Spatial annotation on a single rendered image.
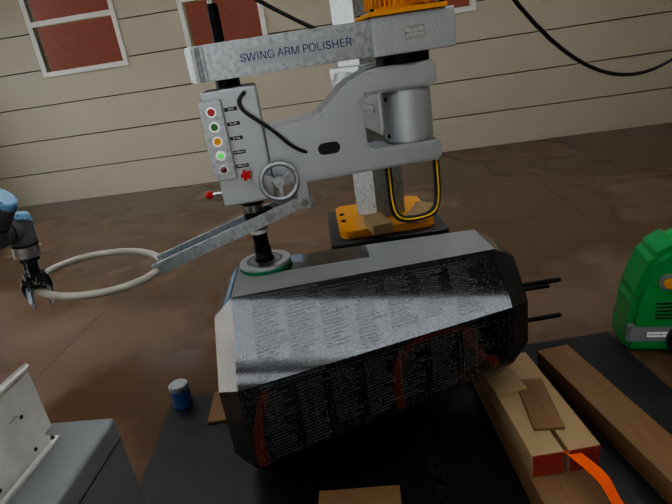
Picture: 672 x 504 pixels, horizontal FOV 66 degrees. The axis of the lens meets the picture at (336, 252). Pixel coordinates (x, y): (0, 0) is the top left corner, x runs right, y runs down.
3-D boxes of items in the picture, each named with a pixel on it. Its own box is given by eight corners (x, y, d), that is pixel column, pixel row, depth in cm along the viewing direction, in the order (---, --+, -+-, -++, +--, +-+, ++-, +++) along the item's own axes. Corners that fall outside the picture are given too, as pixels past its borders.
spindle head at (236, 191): (314, 185, 218) (296, 75, 202) (319, 198, 197) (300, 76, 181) (229, 200, 215) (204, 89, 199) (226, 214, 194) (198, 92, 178)
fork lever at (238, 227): (311, 193, 217) (306, 183, 215) (315, 205, 199) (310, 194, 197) (164, 262, 219) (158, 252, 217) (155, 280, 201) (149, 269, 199)
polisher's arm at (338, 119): (429, 174, 222) (420, 54, 204) (447, 186, 201) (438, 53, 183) (260, 204, 216) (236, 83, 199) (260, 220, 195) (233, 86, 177)
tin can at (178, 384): (182, 412, 267) (176, 391, 262) (170, 407, 273) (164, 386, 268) (197, 401, 274) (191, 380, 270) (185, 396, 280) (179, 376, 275)
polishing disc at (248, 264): (272, 274, 201) (271, 271, 201) (229, 270, 211) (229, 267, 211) (299, 253, 218) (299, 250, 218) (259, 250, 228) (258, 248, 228)
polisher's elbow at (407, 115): (379, 139, 213) (374, 90, 206) (424, 131, 215) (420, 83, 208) (392, 146, 195) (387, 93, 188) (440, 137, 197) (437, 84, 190)
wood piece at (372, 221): (363, 224, 268) (362, 215, 266) (382, 220, 269) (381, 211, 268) (374, 235, 250) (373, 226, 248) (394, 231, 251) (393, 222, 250)
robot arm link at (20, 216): (-9, 216, 177) (15, 207, 186) (2, 249, 182) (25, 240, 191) (12, 217, 175) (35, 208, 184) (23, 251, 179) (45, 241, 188)
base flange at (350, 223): (335, 213, 307) (334, 205, 306) (416, 200, 307) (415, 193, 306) (341, 240, 262) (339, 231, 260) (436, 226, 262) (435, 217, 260)
